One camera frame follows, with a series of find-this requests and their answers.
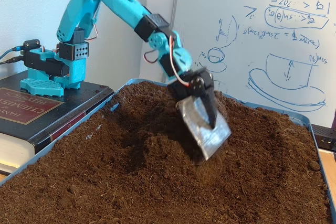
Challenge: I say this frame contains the black chemistry physics handbook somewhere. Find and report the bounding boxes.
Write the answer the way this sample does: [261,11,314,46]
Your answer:
[0,70,115,176]

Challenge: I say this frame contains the black perforated box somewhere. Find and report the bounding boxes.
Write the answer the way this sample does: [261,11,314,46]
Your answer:
[312,125,336,153]

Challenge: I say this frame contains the blue cable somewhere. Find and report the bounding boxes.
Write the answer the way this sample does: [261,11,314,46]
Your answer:
[0,47,24,61]

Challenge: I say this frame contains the black cable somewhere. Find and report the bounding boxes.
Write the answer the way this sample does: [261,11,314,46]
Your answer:
[0,56,26,65]

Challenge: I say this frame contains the whiteboard with blue drawings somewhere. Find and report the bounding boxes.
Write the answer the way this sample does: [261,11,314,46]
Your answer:
[162,0,336,129]

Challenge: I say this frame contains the brown soil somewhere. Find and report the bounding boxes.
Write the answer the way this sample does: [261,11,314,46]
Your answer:
[0,81,331,224]

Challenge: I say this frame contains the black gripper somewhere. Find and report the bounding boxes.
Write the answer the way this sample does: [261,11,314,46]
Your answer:
[167,67,232,162]

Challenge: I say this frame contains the blue plastic tray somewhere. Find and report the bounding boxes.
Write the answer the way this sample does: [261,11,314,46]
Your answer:
[0,78,336,224]

